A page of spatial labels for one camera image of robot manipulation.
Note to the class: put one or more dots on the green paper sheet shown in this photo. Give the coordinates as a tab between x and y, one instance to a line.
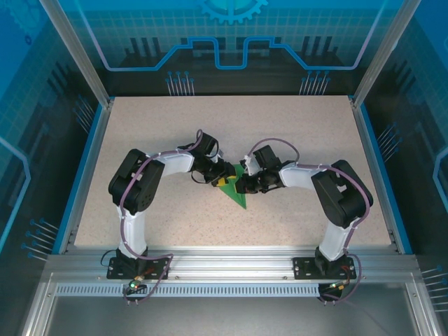
238	197

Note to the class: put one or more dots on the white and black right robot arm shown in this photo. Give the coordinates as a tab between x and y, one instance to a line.
297	176

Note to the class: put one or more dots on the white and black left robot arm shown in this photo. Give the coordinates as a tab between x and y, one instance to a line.
175	166

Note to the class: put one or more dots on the aluminium mounting beam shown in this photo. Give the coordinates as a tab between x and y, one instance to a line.
231	262

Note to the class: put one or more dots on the blue right base strip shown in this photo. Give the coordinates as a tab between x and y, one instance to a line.
379	157

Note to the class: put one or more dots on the blue base strip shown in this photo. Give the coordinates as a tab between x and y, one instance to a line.
80	175
379	157

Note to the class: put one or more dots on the grey metal bottom tray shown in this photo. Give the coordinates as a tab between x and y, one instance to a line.
227	315

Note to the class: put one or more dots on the blue left base strip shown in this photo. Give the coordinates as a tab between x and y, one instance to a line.
80	175

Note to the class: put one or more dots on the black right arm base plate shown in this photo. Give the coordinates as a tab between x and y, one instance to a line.
302	269

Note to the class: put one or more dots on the aluminium right side rail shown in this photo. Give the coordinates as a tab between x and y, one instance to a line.
362	133

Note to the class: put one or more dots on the aluminium rail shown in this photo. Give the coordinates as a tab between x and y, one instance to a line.
362	133
101	133

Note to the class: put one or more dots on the aluminium left side rail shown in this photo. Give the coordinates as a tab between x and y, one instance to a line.
101	133

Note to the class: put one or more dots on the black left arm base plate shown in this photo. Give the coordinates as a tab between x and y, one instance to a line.
113	273

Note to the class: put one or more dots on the aluminium left frame post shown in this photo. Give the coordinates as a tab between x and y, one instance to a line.
85	59

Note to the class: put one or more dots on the aluminium frame post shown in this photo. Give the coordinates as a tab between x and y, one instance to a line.
85	59
382	52

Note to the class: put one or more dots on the aluminium right frame post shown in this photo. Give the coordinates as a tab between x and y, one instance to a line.
382	52

